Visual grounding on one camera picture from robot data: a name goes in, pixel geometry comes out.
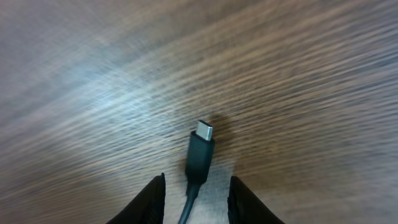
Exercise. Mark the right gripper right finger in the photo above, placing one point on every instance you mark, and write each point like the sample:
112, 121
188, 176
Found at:
244, 207

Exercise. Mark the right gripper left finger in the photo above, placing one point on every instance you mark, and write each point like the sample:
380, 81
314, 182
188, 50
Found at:
147, 207

